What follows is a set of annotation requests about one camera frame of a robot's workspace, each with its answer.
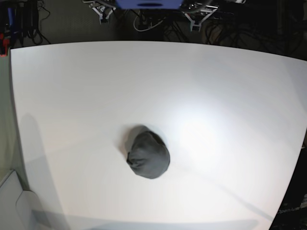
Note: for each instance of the dark grey t-shirt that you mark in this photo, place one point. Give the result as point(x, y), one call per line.
point(147, 154)

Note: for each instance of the blue box at top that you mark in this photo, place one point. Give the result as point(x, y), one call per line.
point(149, 4)

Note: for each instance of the red clamp at table corner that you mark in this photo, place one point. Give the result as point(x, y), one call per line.
point(4, 45)

